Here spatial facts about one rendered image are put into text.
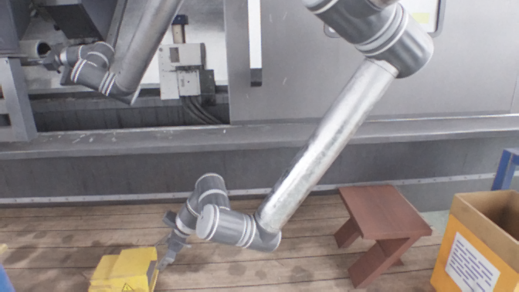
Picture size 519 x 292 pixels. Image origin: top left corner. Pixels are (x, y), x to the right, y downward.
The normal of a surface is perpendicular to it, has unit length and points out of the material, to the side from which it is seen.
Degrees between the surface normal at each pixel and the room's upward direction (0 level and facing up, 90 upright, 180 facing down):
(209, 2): 45
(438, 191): 90
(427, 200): 90
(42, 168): 90
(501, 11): 87
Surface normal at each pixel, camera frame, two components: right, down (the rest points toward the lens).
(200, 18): 0.03, -0.44
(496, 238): -1.00, 0.04
